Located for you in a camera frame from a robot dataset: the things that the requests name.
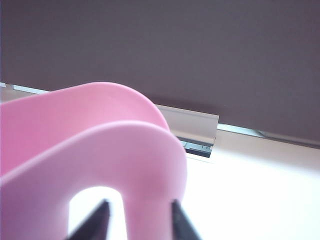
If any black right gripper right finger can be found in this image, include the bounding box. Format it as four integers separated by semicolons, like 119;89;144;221
171;198;204;240

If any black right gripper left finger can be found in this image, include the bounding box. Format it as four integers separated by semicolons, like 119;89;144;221
66;198;111;240

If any pink plastic watering can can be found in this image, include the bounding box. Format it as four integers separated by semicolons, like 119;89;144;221
0;81;188;240

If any silver table cable hatch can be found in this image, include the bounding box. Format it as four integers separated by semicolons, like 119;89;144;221
156;104;220;159

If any silver table edge rail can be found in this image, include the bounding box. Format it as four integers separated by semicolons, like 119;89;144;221
0;81;320;149

